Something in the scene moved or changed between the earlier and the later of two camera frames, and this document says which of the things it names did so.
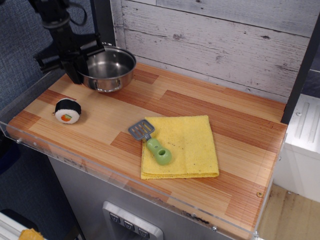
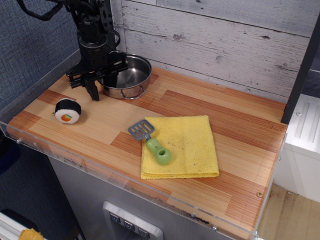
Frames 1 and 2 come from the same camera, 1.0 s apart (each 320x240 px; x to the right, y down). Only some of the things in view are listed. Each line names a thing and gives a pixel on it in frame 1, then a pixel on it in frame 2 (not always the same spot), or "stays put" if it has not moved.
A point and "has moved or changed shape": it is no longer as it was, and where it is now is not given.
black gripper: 71,47 to 96,62
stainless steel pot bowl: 109,70 has moved or changed shape
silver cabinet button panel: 119,224 stays put
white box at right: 298,170 stays put
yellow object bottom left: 30,234 stays put
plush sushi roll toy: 67,111 stays put
